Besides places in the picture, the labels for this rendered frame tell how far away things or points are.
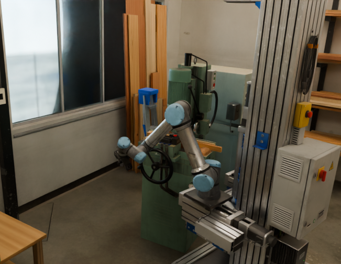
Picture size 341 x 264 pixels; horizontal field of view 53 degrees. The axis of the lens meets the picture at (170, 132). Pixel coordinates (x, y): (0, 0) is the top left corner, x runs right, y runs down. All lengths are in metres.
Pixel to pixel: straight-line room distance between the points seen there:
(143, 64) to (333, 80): 2.34
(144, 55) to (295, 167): 2.95
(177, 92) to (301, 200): 1.25
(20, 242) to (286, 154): 1.65
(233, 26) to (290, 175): 3.33
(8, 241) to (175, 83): 1.56
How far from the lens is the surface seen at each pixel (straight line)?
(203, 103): 2.87
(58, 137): 3.72
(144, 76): 4.46
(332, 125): 4.79
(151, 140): 2.18
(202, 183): 1.98
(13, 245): 2.36
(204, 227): 2.08
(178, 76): 2.64
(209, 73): 2.92
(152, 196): 2.95
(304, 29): 1.92
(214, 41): 5.10
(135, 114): 4.18
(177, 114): 1.89
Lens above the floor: 1.85
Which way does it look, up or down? 18 degrees down
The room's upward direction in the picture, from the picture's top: 3 degrees clockwise
